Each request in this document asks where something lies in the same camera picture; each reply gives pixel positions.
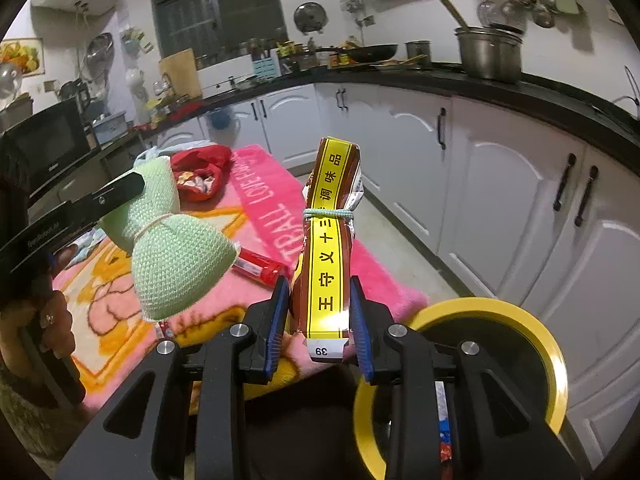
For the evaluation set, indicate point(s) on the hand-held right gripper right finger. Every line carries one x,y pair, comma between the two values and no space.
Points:
361,330

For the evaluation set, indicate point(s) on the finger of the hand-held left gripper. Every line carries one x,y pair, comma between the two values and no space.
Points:
115,195

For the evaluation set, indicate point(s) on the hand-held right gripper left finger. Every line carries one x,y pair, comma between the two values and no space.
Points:
279,325

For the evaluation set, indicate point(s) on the brown yellow seasoning packet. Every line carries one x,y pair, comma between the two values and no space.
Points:
327,260

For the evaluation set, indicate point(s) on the green knitted cloth pouch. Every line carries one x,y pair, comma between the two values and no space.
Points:
170,255

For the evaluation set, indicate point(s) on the yellow rimmed bin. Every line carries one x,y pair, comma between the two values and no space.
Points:
530,330

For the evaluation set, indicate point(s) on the person's left hand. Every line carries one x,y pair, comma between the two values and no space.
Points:
57,310

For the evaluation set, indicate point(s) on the light blue cloth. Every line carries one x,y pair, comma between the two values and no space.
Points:
147,156

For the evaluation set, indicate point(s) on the red stick packet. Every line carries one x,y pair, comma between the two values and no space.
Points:
257,265

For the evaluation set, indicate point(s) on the blue plastic container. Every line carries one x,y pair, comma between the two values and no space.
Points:
110,129

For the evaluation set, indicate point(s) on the black microwave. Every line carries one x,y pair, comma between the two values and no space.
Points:
45,145

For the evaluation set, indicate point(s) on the red garment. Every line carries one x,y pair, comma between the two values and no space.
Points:
200,170

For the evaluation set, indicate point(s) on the black kettle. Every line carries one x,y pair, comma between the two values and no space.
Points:
75,94

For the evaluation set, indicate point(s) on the pink printed blanket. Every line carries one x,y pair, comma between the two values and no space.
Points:
270,210

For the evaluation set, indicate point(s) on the white teapot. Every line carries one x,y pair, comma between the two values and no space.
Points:
135,78

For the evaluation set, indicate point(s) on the white blue red wrapper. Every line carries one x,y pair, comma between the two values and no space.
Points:
443,425

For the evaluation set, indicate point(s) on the blue hanging bag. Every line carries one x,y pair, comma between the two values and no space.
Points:
219,119

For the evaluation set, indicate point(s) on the wooden cutting board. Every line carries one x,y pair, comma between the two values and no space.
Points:
180,75

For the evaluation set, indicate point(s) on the hanging steel colander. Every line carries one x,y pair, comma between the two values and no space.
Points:
100,55

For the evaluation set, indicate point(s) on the white base cabinets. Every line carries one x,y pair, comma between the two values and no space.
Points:
500,200

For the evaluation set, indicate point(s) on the blue knife block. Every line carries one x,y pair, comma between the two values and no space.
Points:
266,67

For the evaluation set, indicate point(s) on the dark window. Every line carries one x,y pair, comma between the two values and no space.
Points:
215,5

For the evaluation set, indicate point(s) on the steel pot lid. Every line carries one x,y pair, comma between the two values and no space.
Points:
309,16

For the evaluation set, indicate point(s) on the group of sauce bottles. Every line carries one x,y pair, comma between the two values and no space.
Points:
345,55

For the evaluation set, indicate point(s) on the black wok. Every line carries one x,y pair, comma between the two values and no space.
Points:
372,52

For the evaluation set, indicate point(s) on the small steel pot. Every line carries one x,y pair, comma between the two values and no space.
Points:
418,54

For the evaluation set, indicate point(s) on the large steel pot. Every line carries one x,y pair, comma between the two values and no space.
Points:
487,57

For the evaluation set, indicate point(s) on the black kitchen countertop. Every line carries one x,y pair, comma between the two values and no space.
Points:
550,92

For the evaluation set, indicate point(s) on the wooden spatula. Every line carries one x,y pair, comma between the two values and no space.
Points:
454,14

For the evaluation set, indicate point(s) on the fruit wall picture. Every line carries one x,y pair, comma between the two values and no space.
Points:
22,57

